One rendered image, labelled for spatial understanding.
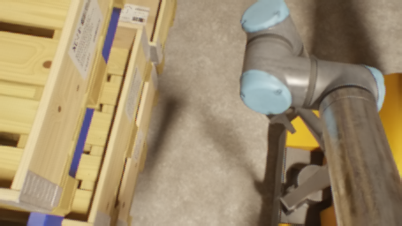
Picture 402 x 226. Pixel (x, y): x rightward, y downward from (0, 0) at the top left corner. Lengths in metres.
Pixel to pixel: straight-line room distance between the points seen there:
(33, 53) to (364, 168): 0.97
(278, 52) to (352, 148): 0.23
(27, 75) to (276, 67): 0.76
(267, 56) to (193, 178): 1.74
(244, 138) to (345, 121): 1.86
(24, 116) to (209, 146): 1.45
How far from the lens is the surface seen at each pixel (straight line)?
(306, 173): 2.01
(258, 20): 0.76
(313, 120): 1.11
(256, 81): 0.68
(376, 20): 3.04
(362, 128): 0.61
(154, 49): 2.04
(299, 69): 0.70
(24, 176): 0.92
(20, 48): 1.28
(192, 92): 2.55
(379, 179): 0.54
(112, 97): 1.75
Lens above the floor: 2.35
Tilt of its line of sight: 70 degrees down
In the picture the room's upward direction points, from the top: straight up
